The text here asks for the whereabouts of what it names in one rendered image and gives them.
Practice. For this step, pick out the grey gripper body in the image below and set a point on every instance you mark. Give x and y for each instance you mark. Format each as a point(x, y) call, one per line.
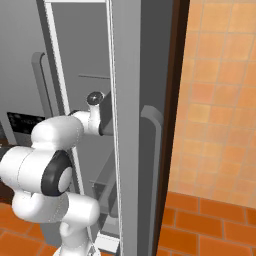
point(106, 115)

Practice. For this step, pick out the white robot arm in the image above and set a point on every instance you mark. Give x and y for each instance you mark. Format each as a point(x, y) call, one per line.
point(50, 133)

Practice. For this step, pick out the thin fridge shelf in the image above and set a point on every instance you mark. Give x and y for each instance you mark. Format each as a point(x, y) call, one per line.
point(95, 76)

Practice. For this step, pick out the grey open fridge door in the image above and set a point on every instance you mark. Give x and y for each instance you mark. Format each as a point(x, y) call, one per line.
point(128, 66)

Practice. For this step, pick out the dark brown cabinet side panel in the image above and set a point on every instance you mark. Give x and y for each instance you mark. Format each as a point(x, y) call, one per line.
point(173, 83)

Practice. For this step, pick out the grey fridge body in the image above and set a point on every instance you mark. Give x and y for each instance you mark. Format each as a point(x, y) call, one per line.
point(83, 40)

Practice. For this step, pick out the grey closed fridge door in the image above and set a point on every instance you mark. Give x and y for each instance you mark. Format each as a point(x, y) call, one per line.
point(16, 50)

